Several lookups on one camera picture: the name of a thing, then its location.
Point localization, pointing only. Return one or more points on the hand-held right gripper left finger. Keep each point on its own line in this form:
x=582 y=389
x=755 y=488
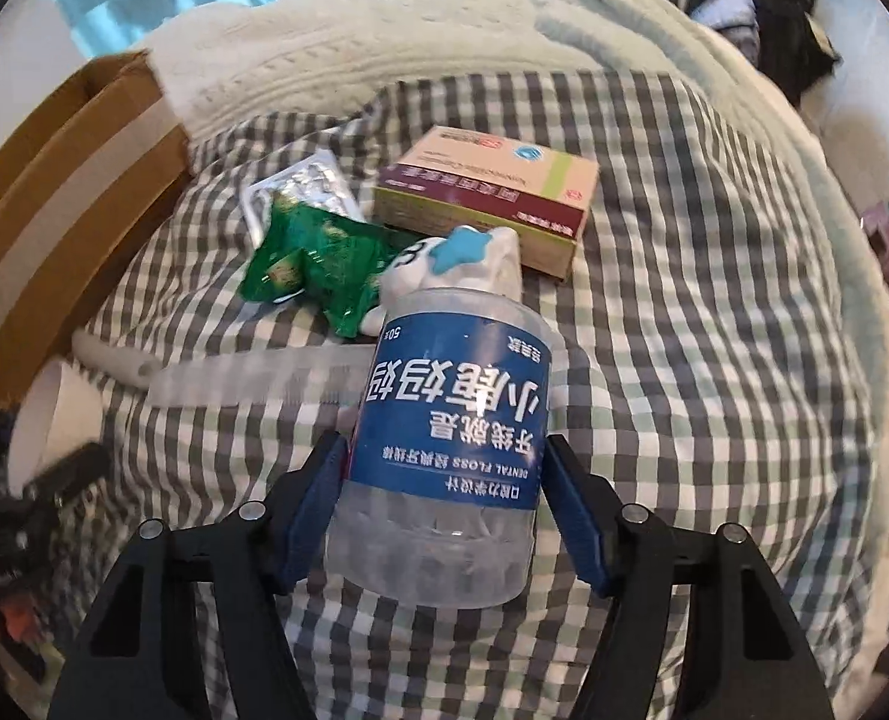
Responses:
x=309 y=510

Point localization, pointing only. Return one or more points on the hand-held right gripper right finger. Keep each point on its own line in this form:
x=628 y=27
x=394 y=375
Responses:
x=583 y=517

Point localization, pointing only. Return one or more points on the white paper cup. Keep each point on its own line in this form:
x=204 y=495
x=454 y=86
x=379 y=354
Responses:
x=54 y=420

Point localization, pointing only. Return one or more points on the clear floss jar blue label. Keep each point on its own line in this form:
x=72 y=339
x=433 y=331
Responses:
x=444 y=420

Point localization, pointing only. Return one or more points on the brown cardboard box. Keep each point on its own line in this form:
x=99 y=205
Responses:
x=54 y=202

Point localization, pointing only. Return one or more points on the white toothbrush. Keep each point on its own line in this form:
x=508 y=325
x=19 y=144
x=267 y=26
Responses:
x=114 y=360

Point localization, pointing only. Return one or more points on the checked bed sheet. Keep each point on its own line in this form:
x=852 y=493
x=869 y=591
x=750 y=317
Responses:
x=677 y=315

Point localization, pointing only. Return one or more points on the green snack packet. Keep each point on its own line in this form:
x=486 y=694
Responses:
x=332 y=255

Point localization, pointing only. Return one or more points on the white plush toy blue star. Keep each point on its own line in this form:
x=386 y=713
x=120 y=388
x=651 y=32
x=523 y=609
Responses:
x=482 y=262

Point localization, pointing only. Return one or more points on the silver blister pack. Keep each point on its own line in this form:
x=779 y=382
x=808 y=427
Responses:
x=309 y=180

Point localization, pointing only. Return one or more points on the beige and maroon medicine box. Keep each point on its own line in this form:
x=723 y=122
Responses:
x=489 y=172

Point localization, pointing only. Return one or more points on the cream knitted blanket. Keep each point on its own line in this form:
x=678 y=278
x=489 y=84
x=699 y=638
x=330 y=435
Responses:
x=339 y=37

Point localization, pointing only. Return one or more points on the pile of dark clothes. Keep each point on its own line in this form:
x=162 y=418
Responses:
x=782 y=22

